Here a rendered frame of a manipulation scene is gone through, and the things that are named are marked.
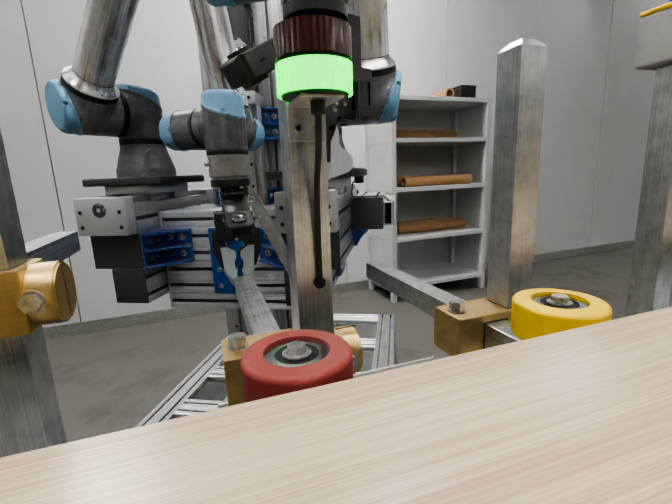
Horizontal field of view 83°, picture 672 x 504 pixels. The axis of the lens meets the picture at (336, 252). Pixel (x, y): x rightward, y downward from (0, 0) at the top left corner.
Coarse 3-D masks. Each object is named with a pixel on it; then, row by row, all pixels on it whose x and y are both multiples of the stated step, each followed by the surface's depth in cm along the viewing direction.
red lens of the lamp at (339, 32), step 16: (304, 16) 26; (320, 16) 26; (288, 32) 27; (304, 32) 27; (320, 32) 27; (336, 32) 27; (288, 48) 27; (304, 48) 27; (320, 48) 27; (336, 48) 27
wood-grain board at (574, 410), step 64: (640, 320) 32; (384, 384) 24; (448, 384) 24; (512, 384) 23; (576, 384) 23; (640, 384) 23; (64, 448) 19; (128, 448) 19; (192, 448) 19; (256, 448) 19; (320, 448) 18; (384, 448) 18; (448, 448) 18; (512, 448) 18; (576, 448) 18; (640, 448) 18
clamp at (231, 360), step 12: (252, 336) 39; (264, 336) 39; (348, 336) 39; (360, 348) 39; (228, 360) 34; (240, 360) 34; (360, 360) 39; (228, 372) 34; (240, 372) 35; (228, 384) 34; (240, 384) 35; (228, 396) 35; (240, 396) 35
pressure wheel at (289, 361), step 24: (288, 336) 30; (312, 336) 30; (336, 336) 29; (264, 360) 26; (288, 360) 27; (312, 360) 26; (336, 360) 26; (264, 384) 24; (288, 384) 24; (312, 384) 24
